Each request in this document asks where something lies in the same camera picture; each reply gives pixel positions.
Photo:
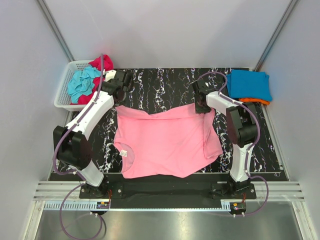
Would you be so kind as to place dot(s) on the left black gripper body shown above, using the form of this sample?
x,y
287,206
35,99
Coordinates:
x,y
127,78

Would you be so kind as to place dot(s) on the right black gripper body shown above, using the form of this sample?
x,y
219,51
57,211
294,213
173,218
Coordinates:
x,y
201,105

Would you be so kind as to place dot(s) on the pink t shirt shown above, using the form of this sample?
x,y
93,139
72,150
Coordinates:
x,y
177,142

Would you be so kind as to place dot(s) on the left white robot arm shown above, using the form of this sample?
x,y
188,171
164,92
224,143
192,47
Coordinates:
x,y
71,142

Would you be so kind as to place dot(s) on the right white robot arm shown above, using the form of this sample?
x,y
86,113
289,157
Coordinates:
x,y
242,129

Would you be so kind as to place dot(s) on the red t shirt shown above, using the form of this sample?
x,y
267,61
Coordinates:
x,y
106,63

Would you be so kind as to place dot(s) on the white plastic basket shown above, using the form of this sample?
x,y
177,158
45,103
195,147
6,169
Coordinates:
x,y
62,99

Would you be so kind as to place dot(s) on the folded teal t shirt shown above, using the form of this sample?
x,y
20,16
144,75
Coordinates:
x,y
248,84

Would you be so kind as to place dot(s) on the light blue t shirt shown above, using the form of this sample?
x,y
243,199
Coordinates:
x,y
83,84

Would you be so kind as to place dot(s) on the folded orange t shirt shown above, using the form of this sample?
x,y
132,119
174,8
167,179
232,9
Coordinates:
x,y
254,100

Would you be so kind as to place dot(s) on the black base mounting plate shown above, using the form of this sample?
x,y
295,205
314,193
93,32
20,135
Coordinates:
x,y
121,190

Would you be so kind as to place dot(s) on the aluminium frame rail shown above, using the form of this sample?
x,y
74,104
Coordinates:
x,y
278,190

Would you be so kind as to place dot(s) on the white slotted cable duct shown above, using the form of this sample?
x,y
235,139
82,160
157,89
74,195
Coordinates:
x,y
70,205

